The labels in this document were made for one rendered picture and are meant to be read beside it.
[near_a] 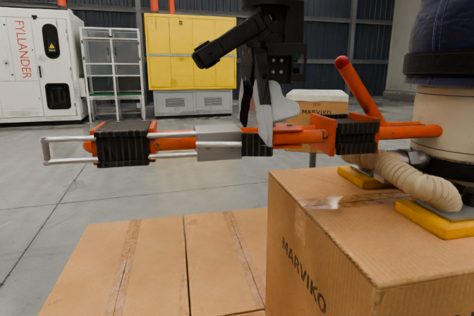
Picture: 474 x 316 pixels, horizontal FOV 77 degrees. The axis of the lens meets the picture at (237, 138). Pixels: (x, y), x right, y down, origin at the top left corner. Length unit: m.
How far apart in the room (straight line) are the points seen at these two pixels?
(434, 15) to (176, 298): 0.90
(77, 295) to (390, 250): 0.87
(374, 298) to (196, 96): 7.48
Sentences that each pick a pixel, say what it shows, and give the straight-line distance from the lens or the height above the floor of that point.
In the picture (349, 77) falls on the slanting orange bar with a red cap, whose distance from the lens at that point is 0.52.
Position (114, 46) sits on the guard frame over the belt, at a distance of 7.62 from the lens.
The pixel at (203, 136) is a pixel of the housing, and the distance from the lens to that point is 0.44.
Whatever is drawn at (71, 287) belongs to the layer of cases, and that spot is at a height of 0.54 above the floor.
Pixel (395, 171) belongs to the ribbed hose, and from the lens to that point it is 0.53.
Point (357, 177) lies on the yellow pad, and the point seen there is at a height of 0.96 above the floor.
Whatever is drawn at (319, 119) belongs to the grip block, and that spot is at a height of 1.10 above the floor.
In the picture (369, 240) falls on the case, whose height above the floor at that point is 0.94.
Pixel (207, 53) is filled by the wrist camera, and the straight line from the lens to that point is 0.43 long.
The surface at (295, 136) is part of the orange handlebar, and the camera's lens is 0.47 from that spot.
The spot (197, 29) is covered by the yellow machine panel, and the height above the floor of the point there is 2.16.
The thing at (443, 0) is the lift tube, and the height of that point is 1.29.
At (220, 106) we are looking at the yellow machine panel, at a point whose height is 0.26.
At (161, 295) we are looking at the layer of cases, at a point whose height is 0.54.
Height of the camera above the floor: 1.18
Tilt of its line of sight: 13 degrees down
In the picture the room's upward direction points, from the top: straight up
